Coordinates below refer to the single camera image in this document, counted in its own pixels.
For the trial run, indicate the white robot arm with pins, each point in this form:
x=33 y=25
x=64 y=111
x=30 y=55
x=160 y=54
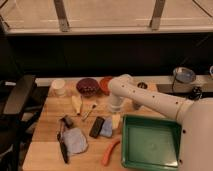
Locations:
x=195 y=117

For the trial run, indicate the blue sponge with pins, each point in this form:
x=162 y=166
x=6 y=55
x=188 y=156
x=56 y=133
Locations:
x=106 y=130

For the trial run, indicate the orange carrot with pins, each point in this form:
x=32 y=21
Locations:
x=106 y=155

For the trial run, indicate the green plastic tray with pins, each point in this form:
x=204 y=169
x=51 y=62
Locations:
x=150 y=144

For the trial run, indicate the black handled knife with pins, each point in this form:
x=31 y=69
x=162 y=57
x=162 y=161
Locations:
x=63 y=147

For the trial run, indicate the translucent soft gripper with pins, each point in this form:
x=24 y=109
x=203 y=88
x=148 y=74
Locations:
x=115 y=121

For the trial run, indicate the orange green toy cup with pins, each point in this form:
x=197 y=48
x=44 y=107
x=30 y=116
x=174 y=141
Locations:
x=136 y=106

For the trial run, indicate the small wooden spoon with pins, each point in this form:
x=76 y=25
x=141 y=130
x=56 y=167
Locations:
x=84 y=117

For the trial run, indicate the black office chair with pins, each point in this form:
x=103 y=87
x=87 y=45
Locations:
x=15 y=119

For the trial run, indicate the black rectangular block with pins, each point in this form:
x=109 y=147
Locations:
x=96 y=128

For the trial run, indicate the orange red bowl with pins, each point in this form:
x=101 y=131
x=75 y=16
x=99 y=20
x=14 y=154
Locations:
x=104 y=84

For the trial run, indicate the grey blue cloth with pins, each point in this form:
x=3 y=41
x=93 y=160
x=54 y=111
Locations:
x=75 y=141

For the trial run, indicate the metal bowl on shelf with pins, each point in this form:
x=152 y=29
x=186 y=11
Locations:
x=184 y=75

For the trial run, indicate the cream banana toy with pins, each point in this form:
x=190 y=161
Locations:
x=77 y=104

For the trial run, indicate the dark purple bowl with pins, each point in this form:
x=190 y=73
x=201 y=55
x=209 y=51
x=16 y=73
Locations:
x=87 y=87

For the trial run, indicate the small metal cup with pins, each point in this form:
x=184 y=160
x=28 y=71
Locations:
x=142 y=85

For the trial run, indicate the white paper cup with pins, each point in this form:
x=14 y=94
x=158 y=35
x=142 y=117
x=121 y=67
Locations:
x=58 y=86

